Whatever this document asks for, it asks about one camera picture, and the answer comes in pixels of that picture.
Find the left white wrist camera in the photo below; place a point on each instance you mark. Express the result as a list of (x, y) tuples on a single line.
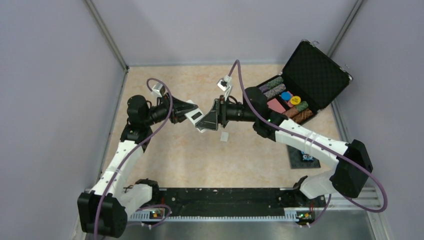
[(158, 90)]

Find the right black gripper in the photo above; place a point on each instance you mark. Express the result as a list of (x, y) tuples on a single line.
[(219, 111)]

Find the aluminium frame rail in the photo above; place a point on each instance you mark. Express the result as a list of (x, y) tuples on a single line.
[(152, 204)]

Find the blue owl toy figure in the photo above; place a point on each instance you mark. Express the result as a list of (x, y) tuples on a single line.
[(306, 157)]

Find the yellow round chip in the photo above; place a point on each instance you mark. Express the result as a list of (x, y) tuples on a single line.
[(295, 100)]

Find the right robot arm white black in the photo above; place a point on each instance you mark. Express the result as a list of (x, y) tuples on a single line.
[(343, 158)]

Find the white remote control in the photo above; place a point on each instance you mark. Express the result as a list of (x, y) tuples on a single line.
[(195, 116)]

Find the black studded base plate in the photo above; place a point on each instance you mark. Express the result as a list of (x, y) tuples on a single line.
[(295, 160)]

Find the pink card deck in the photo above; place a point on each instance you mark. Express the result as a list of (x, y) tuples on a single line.
[(276, 106)]

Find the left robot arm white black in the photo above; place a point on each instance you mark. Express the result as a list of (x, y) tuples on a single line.
[(119, 165)]

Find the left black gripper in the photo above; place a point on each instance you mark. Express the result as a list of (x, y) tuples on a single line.
[(179, 108)]

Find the black mounting rail base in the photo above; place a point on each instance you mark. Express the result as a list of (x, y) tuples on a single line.
[(234, 202)]

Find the black poker chip case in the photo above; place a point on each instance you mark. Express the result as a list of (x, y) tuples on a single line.
[(311, 75)]

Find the blue round chip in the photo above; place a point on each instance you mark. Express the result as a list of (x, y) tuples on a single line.
[(286, 96)]

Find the white battery cover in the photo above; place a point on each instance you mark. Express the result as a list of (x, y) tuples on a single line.
[(224, 136)]

